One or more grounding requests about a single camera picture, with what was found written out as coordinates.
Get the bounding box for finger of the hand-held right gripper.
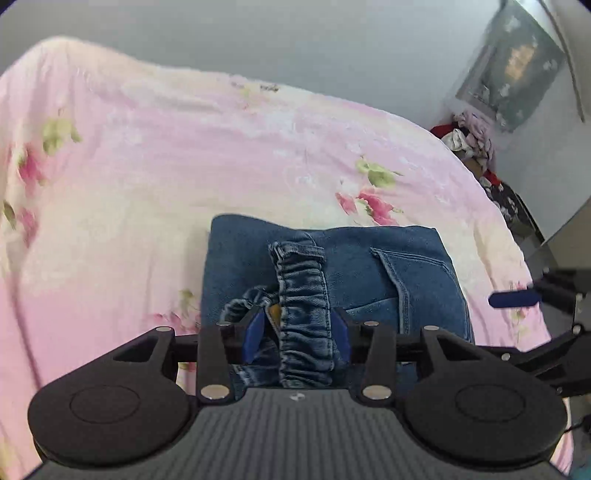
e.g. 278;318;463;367
488;267;591;315
482;322;591;398

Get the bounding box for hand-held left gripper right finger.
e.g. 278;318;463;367
332;306;486;402

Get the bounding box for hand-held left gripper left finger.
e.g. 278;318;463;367
111;308;267;402

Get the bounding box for blue denim pants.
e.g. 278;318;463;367
200;213;476;402

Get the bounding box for pile of clothes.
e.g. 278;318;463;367
438;108;496;172

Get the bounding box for pink floral blanket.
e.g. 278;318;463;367
0;37;575;478

